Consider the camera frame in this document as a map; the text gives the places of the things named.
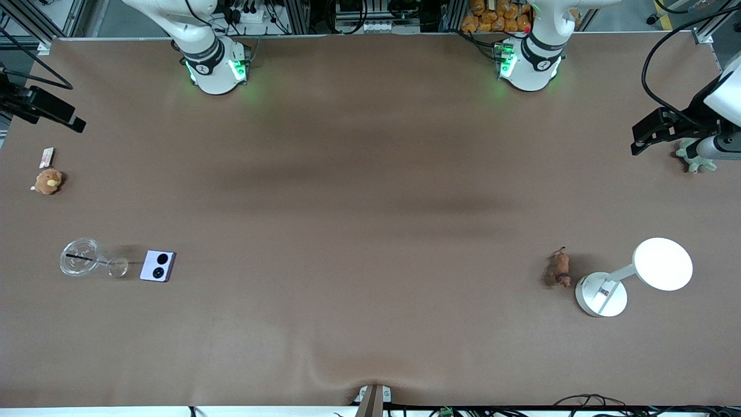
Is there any brown lion statue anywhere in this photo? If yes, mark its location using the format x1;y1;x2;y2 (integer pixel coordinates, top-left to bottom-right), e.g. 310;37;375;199
545;247;573;289

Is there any lilac flip phone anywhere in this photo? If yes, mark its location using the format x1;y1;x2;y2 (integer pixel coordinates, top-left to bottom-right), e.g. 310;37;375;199
139;250;177;283

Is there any green plush toy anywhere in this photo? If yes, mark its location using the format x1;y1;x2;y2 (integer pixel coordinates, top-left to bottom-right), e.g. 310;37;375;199
676;138;718;174

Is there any brown plush toy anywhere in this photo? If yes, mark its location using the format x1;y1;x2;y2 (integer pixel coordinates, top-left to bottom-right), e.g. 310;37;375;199
32;169;64;195

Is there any white round desk lamp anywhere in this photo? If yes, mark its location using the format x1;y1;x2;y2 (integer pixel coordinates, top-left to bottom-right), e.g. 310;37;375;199
575;237;694;318

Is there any clear plastic cup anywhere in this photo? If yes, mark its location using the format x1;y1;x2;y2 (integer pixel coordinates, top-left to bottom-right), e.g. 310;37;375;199
59;237;130;279

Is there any pile of orange plush toys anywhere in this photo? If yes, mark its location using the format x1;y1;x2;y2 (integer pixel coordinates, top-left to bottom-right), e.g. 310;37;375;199
461;0;532;34

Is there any white power strip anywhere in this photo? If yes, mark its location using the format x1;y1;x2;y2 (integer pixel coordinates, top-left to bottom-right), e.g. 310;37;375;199
223;5;274;25

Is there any metal table edge clamp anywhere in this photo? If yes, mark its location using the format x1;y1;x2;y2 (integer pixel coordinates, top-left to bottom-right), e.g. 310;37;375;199
353;383;392;417

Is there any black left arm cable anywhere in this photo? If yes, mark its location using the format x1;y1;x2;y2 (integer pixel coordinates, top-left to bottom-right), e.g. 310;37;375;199
640;3;741;114

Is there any black cable bundle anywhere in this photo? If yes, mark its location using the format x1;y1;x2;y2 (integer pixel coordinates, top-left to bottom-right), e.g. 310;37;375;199
553;394;741;417

